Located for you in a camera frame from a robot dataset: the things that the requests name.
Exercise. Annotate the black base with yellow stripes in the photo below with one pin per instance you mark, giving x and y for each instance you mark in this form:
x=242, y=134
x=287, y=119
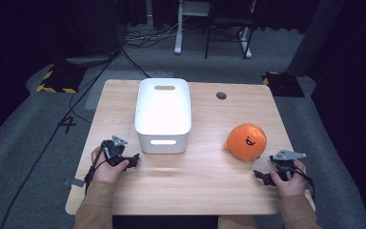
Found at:
x=282, y=84
x=62, y=79

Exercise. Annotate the person's left hand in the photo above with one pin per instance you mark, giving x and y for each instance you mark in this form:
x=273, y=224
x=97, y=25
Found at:
x=106, y=171

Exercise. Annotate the grey tape tag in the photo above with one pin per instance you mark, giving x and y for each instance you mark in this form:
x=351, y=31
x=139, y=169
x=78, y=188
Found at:
x=74, y=182

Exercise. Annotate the orange plush toy with face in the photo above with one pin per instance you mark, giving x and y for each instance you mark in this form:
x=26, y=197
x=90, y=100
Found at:
x=246, y=143

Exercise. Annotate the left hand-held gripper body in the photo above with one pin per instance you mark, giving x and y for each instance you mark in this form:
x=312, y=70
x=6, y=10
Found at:
x=111, y=151

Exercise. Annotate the person's right hand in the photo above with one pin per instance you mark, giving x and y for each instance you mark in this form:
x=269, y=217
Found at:
x=289, y=186

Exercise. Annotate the black metal chair frame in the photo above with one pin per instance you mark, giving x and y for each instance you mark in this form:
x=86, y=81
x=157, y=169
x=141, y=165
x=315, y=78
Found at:
x=228, y=24

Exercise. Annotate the grey round table grommet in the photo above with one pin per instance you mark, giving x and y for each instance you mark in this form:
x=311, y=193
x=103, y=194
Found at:
x=221, y=95

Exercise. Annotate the white desk leg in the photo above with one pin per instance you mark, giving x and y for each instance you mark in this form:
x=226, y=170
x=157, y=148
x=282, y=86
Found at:
x=179, y=28
x=246, y=43

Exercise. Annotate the white plastic storage bin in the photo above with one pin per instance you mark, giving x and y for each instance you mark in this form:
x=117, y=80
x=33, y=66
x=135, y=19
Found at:
x=163, y=116

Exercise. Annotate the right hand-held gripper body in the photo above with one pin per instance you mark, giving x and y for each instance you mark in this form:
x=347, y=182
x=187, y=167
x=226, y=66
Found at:
x=284, y=160

